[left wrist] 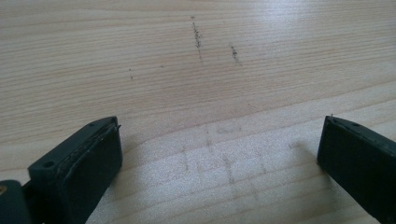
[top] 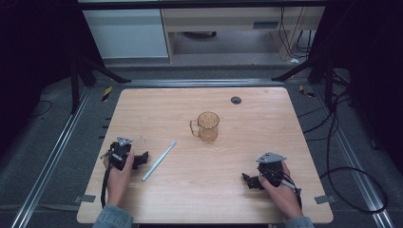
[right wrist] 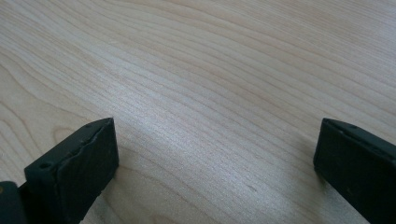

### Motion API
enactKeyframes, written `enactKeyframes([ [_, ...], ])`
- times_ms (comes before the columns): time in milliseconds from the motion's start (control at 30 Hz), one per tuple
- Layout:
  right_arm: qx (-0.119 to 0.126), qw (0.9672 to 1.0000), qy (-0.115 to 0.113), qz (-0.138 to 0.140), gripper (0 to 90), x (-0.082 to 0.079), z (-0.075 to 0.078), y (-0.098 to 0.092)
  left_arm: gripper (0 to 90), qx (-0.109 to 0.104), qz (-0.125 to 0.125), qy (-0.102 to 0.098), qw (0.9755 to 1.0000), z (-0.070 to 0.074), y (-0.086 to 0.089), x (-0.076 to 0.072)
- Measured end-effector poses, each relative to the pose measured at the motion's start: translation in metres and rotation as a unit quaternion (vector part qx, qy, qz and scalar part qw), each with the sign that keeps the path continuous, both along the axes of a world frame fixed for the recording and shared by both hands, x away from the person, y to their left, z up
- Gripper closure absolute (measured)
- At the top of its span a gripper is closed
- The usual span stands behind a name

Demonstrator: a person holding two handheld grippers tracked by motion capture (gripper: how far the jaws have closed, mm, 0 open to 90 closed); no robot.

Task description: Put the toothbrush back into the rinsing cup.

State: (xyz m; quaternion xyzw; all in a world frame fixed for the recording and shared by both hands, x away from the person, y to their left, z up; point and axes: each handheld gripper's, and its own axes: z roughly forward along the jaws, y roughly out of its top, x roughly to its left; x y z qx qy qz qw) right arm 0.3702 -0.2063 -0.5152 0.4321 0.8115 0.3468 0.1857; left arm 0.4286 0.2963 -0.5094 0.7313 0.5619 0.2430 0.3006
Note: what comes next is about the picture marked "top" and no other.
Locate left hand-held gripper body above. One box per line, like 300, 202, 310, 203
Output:
108, 136, 134, 172

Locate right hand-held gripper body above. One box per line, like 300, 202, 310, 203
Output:
255, 151, 288, 188

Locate person's left hand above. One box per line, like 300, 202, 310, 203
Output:
103, 151, 136, 207

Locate person's right hand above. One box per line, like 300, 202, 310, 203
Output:
258, 161, 304, 220

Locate pale blue toothbrush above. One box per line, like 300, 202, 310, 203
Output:
141, 140, 178, 182

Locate grey tape piece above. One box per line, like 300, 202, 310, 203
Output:
314, 194, 336, 205
73, 194, 97, 204

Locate yellow black striped tape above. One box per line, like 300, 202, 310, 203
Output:
297, 84, 317, 99
101, 85, 114, 103

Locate amber glass mug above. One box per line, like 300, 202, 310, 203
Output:
189, 110, 221, 143

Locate black tripod stand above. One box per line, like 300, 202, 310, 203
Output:
271, 51, 351, 109
69, 53, 133, 114

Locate white cabinet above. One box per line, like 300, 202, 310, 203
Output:
82, 8, 169, 60

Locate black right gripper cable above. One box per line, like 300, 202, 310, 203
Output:
265, 168, 303, 211

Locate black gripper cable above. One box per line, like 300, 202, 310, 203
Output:
100, 161, 114, 209
265, 168, 303, 211

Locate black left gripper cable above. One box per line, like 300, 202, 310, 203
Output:
100, 161, 114, 209

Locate black looped floor cable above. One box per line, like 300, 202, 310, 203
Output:
297, 89, 390, 215

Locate metal floor rail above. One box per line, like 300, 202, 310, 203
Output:
122, 78, 285, 88
312, 84, 397, 228
10, 86, 93, 228

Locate thin black floor cable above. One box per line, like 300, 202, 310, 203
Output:
30, 100, 53, 119

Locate black hanging desk cables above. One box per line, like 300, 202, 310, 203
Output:
278, 6, 316, 60

